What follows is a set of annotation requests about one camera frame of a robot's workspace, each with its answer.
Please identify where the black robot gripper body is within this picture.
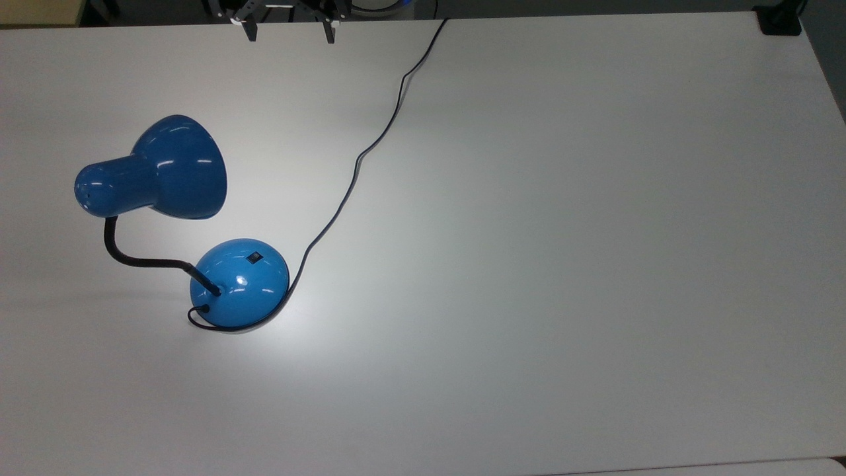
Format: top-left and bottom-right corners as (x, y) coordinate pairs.
(210, 0), (352, 27)

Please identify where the blue gooseneck desk lamp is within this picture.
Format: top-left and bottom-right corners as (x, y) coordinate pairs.
(74, 114), (291, 332)

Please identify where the tan cardboard box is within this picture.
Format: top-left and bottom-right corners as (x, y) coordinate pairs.
(0, 0), (85, 28)

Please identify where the black lamp power cable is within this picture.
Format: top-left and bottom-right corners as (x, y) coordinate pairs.
(187, 18), (449, 331)

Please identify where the black table clamp mount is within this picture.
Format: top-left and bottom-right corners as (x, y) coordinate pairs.
(753, 0), (808, 36)

